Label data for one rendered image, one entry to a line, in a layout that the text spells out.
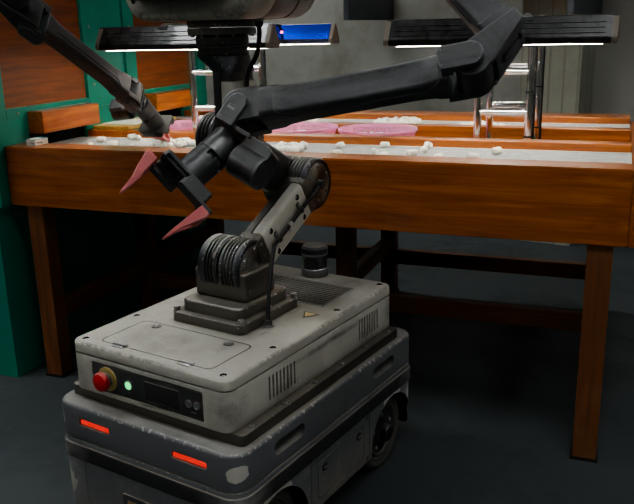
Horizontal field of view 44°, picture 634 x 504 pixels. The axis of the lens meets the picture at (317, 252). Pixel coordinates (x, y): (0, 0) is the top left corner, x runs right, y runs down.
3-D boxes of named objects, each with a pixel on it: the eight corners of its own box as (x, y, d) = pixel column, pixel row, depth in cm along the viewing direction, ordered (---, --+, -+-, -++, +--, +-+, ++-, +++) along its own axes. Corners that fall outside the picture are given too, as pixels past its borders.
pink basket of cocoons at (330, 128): (340, 158, 261) (339, 130, 259) (259, 160, 261) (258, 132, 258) (337, 147, 287) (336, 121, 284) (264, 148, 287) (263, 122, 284)
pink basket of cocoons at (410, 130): (406, 164, 248) (406, 134, 245) (326, 161, 257) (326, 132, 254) (425, 151, 272) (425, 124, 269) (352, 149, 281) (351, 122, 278)
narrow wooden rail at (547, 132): (628, 164, 250) (631, 129, 247) (140, 147, 312) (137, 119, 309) (628, 161, 255) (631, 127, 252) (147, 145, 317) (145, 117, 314)
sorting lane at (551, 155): (632, 179, 192) (633, 171, 191) (31, 155, 254) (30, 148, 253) (631, 160, 219) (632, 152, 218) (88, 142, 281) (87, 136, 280)
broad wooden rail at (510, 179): (627, 247, 185) (634, 169, 180) (11, 205, 247) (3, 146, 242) (627, 235, 196) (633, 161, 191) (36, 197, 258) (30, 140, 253)
